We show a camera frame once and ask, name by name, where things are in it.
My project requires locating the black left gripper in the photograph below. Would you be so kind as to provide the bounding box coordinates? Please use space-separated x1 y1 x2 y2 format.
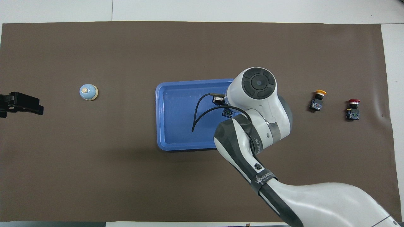
0 92 44 119

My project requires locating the light blue desk bell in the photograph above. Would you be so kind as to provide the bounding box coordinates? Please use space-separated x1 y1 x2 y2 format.
79 84 98 101

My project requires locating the yellow push button switch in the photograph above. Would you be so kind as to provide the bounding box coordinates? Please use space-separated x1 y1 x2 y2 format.
309 90 327 112

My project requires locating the red push button switch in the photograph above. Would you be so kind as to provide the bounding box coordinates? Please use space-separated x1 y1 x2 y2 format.
346 99 361 120

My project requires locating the blue plastic tray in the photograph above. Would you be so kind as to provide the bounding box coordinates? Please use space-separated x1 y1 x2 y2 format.
155 79 235 152

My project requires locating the brown table mat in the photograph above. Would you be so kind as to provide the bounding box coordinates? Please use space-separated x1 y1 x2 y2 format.
0 21 402 223

